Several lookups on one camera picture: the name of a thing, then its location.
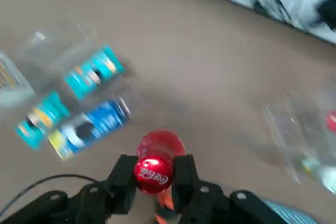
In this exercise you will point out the white bottle green lid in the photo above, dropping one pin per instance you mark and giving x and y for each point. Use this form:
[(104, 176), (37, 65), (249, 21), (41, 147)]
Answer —
[(325, 174)]

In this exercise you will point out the white bottle red lid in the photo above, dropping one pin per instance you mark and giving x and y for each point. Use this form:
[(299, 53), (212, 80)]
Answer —
[(331, 121)]

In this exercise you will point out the clear acrylic tiered bottle shelf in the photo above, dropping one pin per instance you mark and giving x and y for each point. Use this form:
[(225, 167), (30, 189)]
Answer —
[(283, 134)]

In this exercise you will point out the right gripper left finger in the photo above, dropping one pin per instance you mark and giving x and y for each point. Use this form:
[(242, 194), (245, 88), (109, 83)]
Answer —
[(123, 182)]

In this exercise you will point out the red Coca-Cola bottle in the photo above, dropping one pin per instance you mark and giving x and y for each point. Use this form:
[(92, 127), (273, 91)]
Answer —
[(151, 174)]

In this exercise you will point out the blue Oreo cookie box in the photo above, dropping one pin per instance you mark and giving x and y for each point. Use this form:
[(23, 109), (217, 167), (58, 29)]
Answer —
[(92, 127)]

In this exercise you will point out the clear acrylic tiered snack shelf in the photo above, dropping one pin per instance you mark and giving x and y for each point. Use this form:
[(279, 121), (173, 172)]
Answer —
[(78, 43)]

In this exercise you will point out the light blue shopping basket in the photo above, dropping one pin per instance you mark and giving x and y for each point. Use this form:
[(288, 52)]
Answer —
[(288, 212)]

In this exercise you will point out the orange black barcode scanner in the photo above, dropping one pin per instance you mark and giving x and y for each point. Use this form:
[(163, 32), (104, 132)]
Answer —
[(165, 203)]

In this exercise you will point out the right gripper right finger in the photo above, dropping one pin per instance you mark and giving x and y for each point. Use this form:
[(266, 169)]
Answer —
[(186, 182)]

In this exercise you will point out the teal snack packet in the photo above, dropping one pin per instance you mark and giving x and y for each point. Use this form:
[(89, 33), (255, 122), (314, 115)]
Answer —
[(42, 119), (92, 77)]

